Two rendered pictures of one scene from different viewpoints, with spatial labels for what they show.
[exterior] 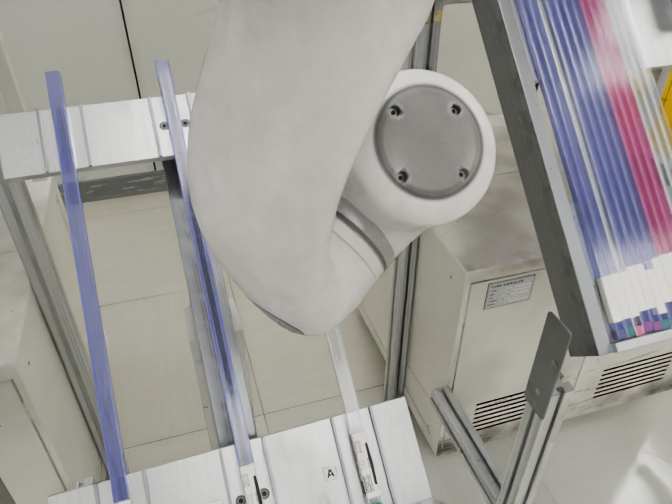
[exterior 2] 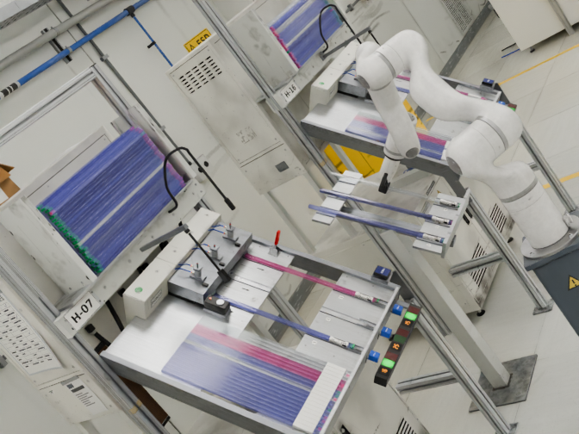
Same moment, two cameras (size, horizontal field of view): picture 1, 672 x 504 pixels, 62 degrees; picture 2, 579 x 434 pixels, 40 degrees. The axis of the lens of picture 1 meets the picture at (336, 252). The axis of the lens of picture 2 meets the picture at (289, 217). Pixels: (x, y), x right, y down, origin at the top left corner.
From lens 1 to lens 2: 2.53 m
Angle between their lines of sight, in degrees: 34
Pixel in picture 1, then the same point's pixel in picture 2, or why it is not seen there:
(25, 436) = (370, 366)
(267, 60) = (395, 111)
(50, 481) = (389, 390)
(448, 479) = (495, 313)
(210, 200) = (400, 132)
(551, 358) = (455, 182)
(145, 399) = not seen: outside the picture
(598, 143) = not seen: hidden behind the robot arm
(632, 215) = (429, 144)
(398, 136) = not seen: hidden behind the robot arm
